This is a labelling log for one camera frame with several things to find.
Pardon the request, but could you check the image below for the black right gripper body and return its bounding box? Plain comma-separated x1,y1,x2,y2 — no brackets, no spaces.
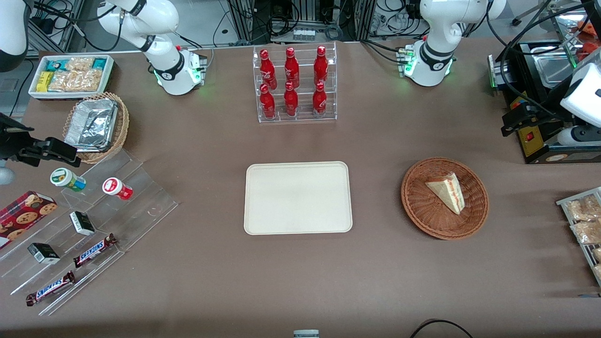
0,113,35,163

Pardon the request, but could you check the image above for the triangle sandwich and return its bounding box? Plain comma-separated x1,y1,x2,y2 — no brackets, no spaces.
425,172,466,215

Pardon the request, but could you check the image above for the aluminium foil tray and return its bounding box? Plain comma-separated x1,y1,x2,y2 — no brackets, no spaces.
64,98,118,153

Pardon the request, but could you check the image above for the light wicker basket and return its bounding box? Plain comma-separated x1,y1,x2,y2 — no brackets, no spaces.
62,92,130,164

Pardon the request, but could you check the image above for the round brown wicker basket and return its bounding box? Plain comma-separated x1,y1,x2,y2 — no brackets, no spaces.
401,157,490,241

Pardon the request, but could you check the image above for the cream rectangular tray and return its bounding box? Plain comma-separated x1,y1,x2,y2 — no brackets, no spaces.
244,161,353,235

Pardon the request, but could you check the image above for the green lid cup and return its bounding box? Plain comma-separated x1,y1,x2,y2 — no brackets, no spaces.
50,168,87,192

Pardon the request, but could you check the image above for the white plastic snack bin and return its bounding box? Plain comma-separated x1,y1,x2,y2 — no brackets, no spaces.
28,54,115,100

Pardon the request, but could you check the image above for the red chocolate cookie box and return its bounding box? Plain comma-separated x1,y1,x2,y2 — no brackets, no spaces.
0,190,58,250

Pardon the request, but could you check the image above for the clear bag of crackers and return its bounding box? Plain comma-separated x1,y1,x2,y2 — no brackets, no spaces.
65,57,96,72
48,69,105,92

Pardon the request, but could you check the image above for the red lid cup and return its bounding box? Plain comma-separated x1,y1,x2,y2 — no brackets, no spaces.
102,177,133,201

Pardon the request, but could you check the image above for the small black box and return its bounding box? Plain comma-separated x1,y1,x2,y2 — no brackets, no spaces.
69,211,96,236
27,242,61,265

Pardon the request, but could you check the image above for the clear acrylic stepped display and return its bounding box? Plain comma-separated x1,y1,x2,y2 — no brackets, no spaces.
0,147,180,316

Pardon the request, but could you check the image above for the snickers bar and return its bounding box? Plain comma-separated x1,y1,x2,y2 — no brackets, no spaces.
25,271,76,307
73,233,118,269

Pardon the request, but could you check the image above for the red cola bottle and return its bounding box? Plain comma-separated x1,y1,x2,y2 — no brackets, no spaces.
312,81,328,116
284,82,299,117
260,49,277,90
285,47,300,88
260,84,277,119
314,46,329,86

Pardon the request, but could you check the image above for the clear acrylic bottle rack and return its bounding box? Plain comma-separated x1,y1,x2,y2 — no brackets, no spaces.
253,41,338,124

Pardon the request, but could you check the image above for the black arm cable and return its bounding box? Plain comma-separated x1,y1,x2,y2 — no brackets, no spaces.
486,0,571,119

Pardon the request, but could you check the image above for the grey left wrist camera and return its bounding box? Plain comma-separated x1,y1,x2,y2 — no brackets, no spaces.
557,125,601,147

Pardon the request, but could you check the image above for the grey wire rack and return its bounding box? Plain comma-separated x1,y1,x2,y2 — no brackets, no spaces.
556,186,601,287

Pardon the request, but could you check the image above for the black cable loop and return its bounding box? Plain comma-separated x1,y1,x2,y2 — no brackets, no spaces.
409,319,475,338

